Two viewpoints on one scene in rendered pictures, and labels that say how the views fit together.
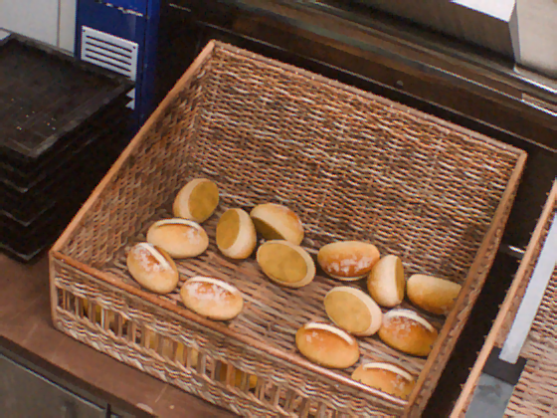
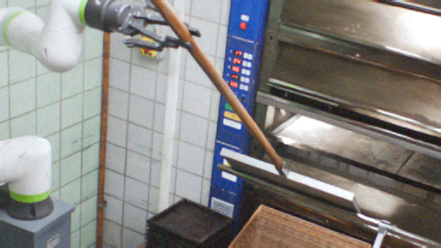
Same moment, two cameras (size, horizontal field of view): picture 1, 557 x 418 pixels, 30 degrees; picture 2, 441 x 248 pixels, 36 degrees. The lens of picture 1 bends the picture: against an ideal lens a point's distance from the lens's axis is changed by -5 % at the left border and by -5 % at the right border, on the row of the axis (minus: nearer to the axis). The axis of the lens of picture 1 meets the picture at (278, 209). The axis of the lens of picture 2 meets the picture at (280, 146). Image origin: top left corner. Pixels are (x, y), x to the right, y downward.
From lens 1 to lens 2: 1.41 m
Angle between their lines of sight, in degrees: 14
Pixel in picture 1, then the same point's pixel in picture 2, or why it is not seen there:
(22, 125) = (194, 232)
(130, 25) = (231, 197)
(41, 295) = not seen: outside the picture
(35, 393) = not seen: outside the picture
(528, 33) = (371, 202)
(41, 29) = (193, 196)
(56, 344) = not seen: outside the picture
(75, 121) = (214, 231)
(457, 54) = (339, 210)
